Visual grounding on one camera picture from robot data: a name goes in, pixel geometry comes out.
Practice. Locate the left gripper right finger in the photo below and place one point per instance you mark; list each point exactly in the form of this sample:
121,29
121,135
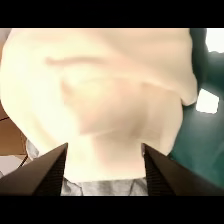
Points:
173,178

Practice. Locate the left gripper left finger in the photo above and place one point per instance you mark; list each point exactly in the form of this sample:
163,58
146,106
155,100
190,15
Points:
40,176

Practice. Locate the grey garment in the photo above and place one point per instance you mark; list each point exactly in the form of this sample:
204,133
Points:
103,188

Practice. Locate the cream garment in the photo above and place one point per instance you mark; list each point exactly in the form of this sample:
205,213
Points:
100,83

